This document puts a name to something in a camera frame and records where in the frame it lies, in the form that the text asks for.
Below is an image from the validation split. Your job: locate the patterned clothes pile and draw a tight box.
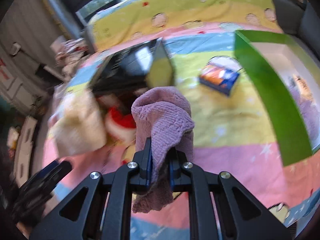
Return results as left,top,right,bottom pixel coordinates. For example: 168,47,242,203
50,36,89,80

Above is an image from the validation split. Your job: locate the colourful cartoon blanket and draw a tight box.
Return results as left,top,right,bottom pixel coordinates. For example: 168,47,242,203
42,0,320,240

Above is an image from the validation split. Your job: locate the red white plush toy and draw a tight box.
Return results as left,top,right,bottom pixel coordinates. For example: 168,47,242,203
104,106,136,145

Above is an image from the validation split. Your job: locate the black rectangular box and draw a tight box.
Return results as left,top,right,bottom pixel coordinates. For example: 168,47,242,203
89,38,174,96

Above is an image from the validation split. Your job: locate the grey sofa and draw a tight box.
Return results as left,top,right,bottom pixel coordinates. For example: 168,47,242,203
272,0,319,57

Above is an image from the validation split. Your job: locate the purple knitted cloth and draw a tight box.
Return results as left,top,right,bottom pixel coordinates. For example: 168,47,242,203
131,87,195,213

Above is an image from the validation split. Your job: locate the green white open box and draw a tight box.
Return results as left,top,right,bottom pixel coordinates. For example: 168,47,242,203
234,30,319,166

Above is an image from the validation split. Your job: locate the cream fluffy cloth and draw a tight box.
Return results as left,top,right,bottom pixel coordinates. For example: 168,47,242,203
50,89,107,158

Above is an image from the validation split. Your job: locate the blue orange small packet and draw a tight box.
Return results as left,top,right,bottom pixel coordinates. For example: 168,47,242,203
199,56,242,96

